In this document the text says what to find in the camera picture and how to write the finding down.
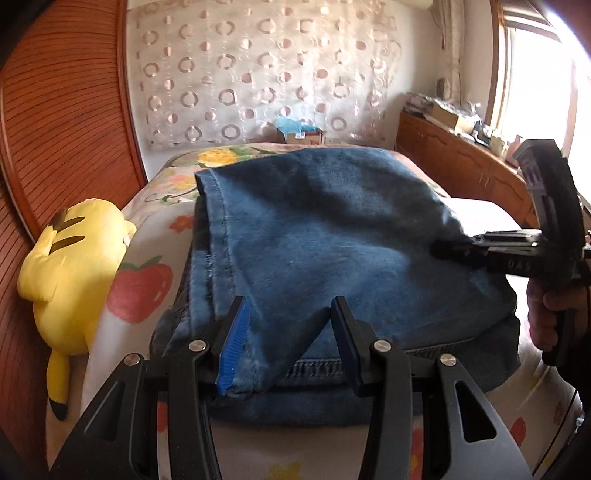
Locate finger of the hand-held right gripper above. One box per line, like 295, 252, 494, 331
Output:
471, 232, 542, 248
431, 239, 544, 278

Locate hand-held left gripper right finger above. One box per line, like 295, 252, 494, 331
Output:
331, 295, 534, 480

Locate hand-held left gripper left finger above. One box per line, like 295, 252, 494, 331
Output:
48, 295, 251, 480

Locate blue denim pants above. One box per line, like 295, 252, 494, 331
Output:
152, 148, 520, 428

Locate person's right hand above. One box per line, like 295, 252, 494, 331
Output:
527, 276, 583, 354

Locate long wooden cabinet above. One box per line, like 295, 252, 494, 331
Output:
396, 111, 542, 230

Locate clutter of small household things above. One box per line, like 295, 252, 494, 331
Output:
404, 78, 528, 163

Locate white fruit print bedsheet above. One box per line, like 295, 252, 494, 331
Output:
78, 194, 583, 480

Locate flat open cardboard box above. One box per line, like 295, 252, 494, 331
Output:
431, 100, 476, 134

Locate floral blanket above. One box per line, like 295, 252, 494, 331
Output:
134, 144, 451, 217

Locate yellow plush toy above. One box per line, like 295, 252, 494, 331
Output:
17, 198, 138, 422

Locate beige lace curtain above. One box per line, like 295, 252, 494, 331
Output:
436, 0, 465, 105

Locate small cardboard box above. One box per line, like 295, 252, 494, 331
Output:
284, 129, 325, 147

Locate blue plastic bag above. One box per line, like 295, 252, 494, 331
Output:
276, 115, 317, 134

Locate wooden slatted headboard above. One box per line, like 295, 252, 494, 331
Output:
0, 0, 149, 480

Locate circle pattern sheer curtain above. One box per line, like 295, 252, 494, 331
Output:
126, 0, 403, 149

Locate window with wooden frame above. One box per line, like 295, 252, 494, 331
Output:
488, 0, 591, 155

